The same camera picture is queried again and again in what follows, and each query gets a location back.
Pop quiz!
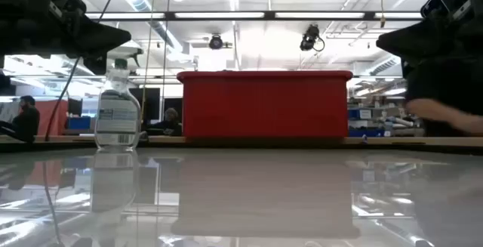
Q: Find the person's forearm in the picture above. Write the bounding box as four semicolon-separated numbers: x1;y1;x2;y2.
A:
405;98;483;134

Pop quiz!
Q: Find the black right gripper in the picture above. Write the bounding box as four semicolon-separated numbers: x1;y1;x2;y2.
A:
376;0;483;79

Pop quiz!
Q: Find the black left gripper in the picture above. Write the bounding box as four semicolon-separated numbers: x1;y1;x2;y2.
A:
0;0;132;75

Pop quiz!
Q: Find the long black cable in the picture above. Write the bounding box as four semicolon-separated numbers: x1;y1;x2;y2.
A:
44;0;124;142

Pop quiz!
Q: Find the blue storage bin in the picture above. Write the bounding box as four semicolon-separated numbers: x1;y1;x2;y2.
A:
67;116;91;130
349;128;386;137
347;107;373;120

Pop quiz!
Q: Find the red plastic bin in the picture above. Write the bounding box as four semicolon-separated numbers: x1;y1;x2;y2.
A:
176;69;354;139

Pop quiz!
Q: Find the black monitor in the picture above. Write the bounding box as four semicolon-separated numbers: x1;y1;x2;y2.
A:
67;97;83;118
129;87;162;122

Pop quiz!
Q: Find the overhead light bar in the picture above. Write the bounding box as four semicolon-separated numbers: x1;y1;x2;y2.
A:
85;10;423;23

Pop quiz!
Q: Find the clear spray bottle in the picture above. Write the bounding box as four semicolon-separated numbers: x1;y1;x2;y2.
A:
94;57;144;152

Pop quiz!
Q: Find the person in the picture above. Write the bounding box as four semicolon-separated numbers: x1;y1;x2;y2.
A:
146;107;183;137
404;60;483;138
0;94;42;144

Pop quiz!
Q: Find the black ceiling camera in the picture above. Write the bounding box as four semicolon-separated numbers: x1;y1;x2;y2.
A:
208;34;233;51
300;23;326;53

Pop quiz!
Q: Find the orange partition panel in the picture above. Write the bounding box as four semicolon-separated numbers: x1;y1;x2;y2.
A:
35;99;69;137

